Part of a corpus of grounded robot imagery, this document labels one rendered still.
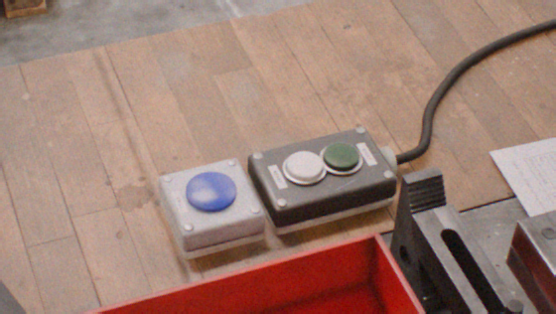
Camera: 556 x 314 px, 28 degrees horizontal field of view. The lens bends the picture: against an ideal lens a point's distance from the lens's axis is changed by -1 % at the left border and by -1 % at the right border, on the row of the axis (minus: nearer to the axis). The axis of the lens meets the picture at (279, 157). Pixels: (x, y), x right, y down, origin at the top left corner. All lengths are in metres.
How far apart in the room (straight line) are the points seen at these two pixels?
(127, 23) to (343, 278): 1.74
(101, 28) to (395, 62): 1.53
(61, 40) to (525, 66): 1.57
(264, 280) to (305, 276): 0.03
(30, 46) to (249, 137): 1.56
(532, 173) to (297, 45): 0.26
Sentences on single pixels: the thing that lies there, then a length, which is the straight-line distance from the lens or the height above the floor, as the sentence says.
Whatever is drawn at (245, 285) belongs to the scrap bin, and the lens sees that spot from 0.81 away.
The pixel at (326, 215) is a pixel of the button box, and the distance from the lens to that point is 0.91.
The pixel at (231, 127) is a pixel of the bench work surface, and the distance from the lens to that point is 0.98.
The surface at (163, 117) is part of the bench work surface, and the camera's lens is 0.99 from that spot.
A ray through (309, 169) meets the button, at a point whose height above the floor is 0.94.
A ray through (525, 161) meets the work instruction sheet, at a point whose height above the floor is 0.90.
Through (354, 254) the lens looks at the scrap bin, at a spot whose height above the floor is 0.94.
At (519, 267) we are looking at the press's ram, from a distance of 0.62.
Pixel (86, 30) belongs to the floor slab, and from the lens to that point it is 2.53.
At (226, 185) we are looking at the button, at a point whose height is 0.94.
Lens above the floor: 1.58
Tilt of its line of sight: 45 degrees down
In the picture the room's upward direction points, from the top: 3 degrees clockwise
